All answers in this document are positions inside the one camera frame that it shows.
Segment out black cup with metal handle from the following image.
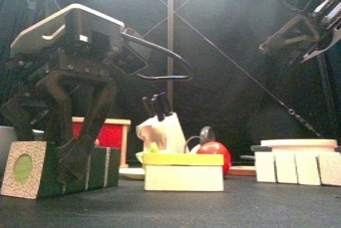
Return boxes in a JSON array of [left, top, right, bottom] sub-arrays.
[[183, 125, 216, 155]]

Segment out white knife block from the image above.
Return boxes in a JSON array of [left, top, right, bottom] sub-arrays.
[[135, 112, 187, 155]]

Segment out green leaf toy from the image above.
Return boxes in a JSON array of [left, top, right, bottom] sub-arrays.
[[135, 141, 161, 165]]

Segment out green sushi roll toy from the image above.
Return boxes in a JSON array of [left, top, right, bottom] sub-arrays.
[[0, 139, 123, 201]]

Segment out white round plate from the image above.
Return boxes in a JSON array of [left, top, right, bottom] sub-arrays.
[[250, 137, 339, 153]]

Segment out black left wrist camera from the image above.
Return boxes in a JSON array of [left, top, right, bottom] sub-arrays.
[[108, 43, 151, 76]]

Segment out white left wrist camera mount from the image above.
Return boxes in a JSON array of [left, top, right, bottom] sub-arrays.
[[9, 3, 127, 58]]

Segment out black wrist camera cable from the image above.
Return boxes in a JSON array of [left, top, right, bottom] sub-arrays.
[[120, 27, 195, 82]]

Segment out white rectangular block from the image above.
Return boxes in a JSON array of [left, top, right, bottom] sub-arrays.
[[317, 151, 341, 187], [271, 151, 298, 185], [292, 151, 322, 186], [254, 150, 276, 184]]

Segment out black handled toy knife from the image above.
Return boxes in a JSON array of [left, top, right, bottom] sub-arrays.
[[151, 94, 167, 122], [141, 96, 157, 119]]

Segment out thin vertical frame pole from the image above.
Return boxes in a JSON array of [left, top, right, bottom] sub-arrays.
[[167, 0, 175, 111]]

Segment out yellow and white egg sushi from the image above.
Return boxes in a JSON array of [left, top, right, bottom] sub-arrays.
[[143, 151, 226, 193]]

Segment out wooden box with red panel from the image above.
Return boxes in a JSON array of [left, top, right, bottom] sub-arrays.
[[70, 116, 133, 169]]

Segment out pink plastic tray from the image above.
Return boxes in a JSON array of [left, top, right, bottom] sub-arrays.
[[226, 165, 258, 177]]

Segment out glossy red round toy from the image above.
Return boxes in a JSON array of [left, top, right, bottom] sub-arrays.
[[195, 140, 232, 177]]

